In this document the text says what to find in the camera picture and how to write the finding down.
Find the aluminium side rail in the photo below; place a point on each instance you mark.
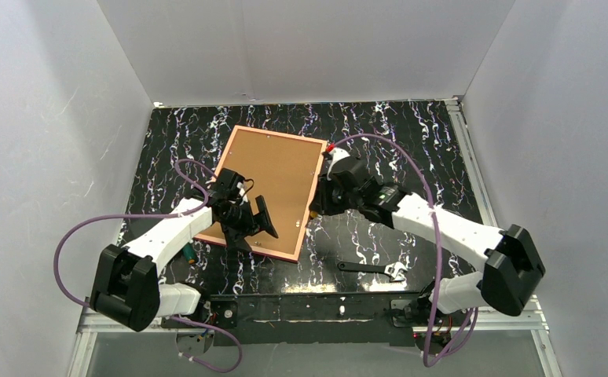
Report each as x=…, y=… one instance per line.
x=532, y=318

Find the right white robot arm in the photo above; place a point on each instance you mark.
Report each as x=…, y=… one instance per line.
x=507, y=264

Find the pink photo frame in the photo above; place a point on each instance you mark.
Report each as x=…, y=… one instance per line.
x=284, y=168

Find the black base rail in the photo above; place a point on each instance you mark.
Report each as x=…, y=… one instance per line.
x=369, y=317

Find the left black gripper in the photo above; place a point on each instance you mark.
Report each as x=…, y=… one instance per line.
x=249, y=224

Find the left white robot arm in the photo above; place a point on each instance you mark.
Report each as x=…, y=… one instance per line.
x=126, y=287

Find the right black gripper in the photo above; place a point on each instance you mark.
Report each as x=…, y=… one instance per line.
x=325, y=192

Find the black adjustable wrench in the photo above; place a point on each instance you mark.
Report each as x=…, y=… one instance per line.
x=395, y=271

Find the green handled screwdriver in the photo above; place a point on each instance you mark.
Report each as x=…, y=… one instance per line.
x=189, y=254

